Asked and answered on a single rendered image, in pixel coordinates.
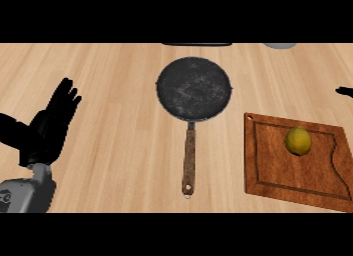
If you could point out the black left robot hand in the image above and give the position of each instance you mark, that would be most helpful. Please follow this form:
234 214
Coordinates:
45 133

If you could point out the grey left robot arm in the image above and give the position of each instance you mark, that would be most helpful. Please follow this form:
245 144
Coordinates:
22 195

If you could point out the yellow lemon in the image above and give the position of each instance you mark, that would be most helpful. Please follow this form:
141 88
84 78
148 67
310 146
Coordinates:
297 140

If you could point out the brown wooden cutting board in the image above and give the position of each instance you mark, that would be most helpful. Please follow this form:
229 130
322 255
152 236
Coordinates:
301 170

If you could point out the dark frying pan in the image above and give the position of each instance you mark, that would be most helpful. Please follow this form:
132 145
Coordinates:
194 90

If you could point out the grey round object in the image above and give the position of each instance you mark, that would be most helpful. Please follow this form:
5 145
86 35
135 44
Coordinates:
279 45

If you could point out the dark flat object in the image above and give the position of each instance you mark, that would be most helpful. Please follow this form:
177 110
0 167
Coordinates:
195 44

